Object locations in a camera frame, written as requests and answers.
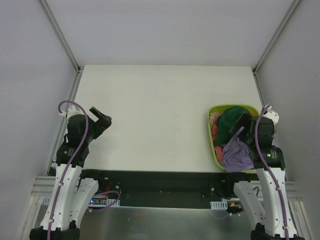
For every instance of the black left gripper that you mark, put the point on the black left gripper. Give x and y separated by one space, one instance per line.
103 120

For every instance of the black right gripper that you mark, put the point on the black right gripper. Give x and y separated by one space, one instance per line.
243 122

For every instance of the purple t shirt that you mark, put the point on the purple t shirt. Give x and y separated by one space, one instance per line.
239 157

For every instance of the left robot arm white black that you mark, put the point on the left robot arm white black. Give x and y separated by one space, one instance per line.
71 194

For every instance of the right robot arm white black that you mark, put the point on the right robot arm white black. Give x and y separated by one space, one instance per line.
270 220

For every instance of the dark green t shirt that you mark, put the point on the dark green t shirt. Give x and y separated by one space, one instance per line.
227 120

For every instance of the lime green plastic basket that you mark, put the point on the lime green plastic basket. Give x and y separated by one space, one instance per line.
216 110

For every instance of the red pink t shirt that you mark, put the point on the red pink t shirt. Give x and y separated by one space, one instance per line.
218 149

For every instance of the light pink t shirt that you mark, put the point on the light pink t shirt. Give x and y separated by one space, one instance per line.
212 119

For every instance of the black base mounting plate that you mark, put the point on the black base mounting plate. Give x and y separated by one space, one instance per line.
156 189

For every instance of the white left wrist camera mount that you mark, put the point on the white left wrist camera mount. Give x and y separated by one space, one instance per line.
71 111

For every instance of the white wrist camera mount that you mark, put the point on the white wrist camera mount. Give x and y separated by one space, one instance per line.
270 113
71 111

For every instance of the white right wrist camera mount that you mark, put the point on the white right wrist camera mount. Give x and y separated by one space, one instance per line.
270 113

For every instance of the right white slotted cable duct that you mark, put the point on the right white slotted cable duct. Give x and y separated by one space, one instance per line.
219 205

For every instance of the white slotted cable duct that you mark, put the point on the white slotted cable duct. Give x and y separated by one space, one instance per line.
94 202
219 205

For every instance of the aluminium front rail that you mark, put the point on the aluminium front rail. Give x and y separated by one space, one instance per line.
43 186

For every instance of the left white slotted cable duct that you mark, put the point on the left white slotted cable duct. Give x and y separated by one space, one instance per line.
94 202

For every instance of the left aluminium frame post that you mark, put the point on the left aluminium frame post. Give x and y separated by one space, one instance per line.
59 34

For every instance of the aluminium frame post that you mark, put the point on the aluminium frame post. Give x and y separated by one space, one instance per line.
281 27
59 34

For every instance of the right aluminium frame post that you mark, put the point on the right aluminium frame post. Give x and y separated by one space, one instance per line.
281 27

